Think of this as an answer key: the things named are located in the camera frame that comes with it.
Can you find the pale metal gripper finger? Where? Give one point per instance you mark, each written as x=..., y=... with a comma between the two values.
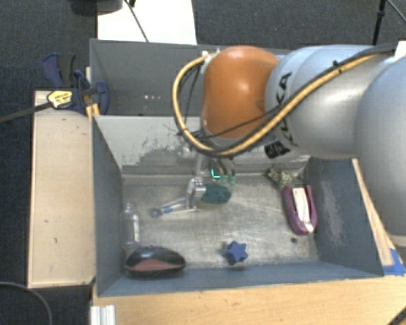
x=181, y=210
x=197, y=187

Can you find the green and yellow sponge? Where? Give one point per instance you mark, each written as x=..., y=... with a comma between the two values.
x=216, y=194

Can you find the grey metal bin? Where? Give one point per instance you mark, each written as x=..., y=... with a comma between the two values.
x=223, y=229

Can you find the clear plastic bottle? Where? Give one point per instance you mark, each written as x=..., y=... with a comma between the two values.
x=130, y=225

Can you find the black and red oval object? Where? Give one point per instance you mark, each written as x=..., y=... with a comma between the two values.
x=155, y=261

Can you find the blue star block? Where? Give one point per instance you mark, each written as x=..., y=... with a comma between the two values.
x=236, y=252

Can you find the beige speckled lump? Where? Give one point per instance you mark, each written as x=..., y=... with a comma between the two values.
x=284, y=177

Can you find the purple and white stapler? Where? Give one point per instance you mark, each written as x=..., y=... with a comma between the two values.
x=301, y=212

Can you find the pale wood board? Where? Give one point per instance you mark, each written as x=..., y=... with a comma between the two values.
x=62, y=198

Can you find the black cylinder on white bracket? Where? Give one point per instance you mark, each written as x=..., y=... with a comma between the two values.
x=276, y=150

